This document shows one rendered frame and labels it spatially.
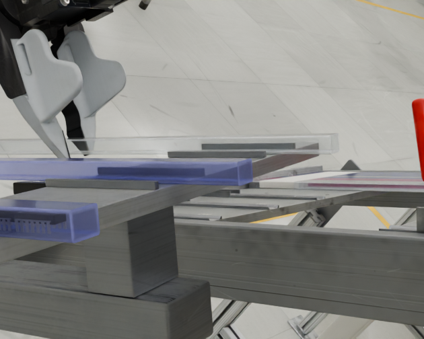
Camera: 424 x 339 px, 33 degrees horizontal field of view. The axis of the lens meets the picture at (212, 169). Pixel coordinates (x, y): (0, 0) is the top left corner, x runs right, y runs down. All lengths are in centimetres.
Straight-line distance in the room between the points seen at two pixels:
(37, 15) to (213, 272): 25
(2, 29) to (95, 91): 8
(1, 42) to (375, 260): 30
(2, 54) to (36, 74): 3
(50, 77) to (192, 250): 20
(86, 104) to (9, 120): 171
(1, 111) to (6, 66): 176
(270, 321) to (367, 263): 168
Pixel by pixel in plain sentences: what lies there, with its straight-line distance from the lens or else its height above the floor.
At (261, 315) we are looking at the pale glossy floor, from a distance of 220.
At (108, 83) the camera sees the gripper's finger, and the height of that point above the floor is 98.
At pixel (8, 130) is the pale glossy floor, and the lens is 222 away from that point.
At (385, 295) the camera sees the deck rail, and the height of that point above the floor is 99.
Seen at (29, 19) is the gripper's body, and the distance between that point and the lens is 53.
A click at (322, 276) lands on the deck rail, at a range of 55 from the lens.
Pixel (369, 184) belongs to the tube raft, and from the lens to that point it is 101.
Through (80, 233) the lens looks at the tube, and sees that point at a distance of 24.
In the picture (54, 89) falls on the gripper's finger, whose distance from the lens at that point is 51.
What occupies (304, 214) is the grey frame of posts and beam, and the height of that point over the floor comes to 63.
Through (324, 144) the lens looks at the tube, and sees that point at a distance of 43.
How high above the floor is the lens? 122
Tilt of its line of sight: 27 degrees down
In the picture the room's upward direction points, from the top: 37 degrees clockwise
